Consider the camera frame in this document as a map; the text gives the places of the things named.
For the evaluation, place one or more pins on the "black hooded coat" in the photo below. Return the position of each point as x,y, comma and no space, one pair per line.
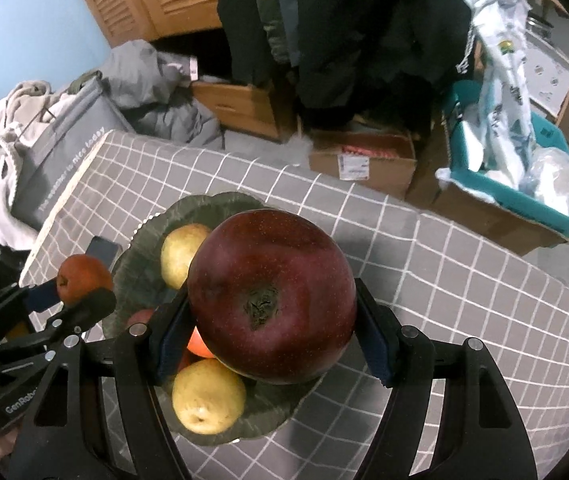
364,35

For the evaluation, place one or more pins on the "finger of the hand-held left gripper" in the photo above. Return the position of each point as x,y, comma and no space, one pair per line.
92,306
39,296

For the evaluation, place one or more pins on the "cardboard box with red contents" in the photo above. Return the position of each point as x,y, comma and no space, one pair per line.
384,175

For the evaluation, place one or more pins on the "teal plastic basket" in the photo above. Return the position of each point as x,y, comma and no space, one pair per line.
484,182

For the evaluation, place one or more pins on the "white patterned box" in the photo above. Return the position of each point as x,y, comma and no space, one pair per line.
549,75

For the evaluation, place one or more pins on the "olive green cloth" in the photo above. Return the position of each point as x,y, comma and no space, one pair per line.
84,82

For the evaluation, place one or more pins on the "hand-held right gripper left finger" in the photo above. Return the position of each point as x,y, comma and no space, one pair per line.
172,342

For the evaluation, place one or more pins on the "white printed rice bag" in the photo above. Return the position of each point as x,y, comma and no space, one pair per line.
504,85

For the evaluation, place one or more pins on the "grey clothes pile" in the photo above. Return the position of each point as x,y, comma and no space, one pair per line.
139,75

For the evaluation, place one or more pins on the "yellow pear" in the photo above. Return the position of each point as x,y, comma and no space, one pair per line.
204,395
179,255

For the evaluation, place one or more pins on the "wooden drawer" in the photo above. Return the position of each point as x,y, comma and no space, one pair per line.
234,105

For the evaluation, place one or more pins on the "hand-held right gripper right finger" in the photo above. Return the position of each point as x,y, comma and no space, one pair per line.
375,337

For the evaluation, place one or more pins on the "black smartphone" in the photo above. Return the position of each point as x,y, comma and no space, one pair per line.
104,250

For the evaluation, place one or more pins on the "grey fabric storage bag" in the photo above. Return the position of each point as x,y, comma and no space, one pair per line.
64,150

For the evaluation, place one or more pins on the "blue-grey jacket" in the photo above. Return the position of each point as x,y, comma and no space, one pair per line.
279,10

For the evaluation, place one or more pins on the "green glass plate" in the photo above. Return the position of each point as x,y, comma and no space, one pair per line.
144,240

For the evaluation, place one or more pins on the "steel pot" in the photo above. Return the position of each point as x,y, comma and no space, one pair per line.
539,22

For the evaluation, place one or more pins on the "clear plastic bag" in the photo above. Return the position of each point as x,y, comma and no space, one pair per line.
559,180

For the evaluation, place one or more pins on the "large orange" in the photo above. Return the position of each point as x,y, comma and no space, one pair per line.
199,345

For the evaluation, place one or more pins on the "red apple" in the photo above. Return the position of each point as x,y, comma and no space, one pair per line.
140,320
274,260

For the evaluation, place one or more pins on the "plain cardboard box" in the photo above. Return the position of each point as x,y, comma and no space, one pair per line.
489,220

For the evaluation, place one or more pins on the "grey checked tablecloth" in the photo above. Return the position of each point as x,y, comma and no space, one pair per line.
414,270

